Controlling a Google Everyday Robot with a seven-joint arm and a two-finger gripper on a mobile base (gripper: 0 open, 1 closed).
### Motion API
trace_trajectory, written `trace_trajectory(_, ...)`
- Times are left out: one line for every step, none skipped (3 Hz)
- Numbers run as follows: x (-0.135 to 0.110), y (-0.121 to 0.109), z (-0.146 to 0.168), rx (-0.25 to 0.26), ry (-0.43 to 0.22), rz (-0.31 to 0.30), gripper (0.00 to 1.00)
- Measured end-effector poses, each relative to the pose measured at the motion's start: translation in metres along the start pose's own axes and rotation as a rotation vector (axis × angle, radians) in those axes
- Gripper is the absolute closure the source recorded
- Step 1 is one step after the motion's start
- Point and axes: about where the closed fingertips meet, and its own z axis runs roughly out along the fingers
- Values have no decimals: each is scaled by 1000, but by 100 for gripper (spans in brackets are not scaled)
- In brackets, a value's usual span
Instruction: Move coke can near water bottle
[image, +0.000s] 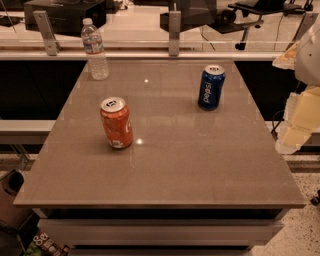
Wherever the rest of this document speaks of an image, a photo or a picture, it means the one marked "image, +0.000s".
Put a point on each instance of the metal railing bracket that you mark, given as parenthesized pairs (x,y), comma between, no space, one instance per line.
(174,32)
(51,44)
(308,19)

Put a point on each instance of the right metal railing bracket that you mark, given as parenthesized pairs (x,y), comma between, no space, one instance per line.
(308,19)

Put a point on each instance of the blue pepsi can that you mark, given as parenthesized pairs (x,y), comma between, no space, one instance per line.
(212,80)

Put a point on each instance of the black box behind glass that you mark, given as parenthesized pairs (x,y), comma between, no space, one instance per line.
(66,19)

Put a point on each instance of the left metal railing bracket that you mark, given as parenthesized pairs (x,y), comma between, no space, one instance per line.
(51,44)

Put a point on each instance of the snack bag on floor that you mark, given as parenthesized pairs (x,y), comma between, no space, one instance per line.
(43,245)

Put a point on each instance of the brown bin at left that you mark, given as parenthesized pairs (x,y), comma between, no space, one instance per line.
(10,215)

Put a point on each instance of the black office chair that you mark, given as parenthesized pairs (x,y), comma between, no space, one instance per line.
(244,14)

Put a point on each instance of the orange coke can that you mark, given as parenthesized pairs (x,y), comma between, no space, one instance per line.
(116,121)

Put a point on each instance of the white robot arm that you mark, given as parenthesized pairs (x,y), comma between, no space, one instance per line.
(307,62)

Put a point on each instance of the middle metal railing bracket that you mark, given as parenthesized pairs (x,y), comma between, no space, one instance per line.
(174,32)

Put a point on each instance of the clear plastic water bottle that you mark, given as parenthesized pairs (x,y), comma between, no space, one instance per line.
(94,49)

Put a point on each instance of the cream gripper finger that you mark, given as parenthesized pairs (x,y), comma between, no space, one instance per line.
(301,119)
(287,59)

